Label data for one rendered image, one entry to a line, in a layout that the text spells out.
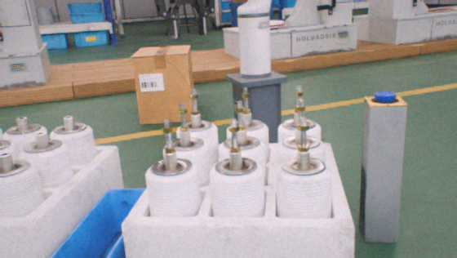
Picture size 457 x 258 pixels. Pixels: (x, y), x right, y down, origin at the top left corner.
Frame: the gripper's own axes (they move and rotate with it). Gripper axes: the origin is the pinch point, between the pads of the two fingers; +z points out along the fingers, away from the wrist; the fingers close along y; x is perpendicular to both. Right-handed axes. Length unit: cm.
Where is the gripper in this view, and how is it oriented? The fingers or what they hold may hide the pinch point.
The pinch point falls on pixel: (188, 30)
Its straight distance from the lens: 95.4
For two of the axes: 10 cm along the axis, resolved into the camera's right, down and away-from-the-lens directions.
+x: 5.5, 2.3, -8.0
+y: -8.3, 2.2, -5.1
